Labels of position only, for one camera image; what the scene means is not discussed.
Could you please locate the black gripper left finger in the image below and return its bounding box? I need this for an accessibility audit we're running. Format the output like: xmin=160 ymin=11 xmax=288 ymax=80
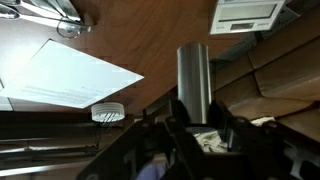
xmin=168 ymin=98 xmax=193 ymax=134

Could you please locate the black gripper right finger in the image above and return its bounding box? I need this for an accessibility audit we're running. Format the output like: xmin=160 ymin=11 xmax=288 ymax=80
xmin=209 ymin=99 xmax=234 ymax=133

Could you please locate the silver metal cylinder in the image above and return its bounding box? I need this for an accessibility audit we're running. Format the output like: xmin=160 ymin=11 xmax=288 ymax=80
xmin=176 ymin=42 xmax=213 ymax=125

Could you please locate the white crumpled cloth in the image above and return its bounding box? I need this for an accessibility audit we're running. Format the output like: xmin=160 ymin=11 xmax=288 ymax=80
xmin=193 ymin=115 xmax=278 ymax=154

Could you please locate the white ribbed round lid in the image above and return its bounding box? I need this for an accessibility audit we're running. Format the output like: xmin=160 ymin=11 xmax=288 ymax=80
xmin=90 ymin=101 xmax=126 ymax=123

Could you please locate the grey desk calculator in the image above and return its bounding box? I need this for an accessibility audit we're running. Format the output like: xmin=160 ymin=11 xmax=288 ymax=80
xmin=209 ymin=0 xmax=287 ymax=36

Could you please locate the white printed paper sheet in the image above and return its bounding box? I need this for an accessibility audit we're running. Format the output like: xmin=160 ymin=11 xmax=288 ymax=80
xmin=0 ymin=38 xmax=145 ymax=110

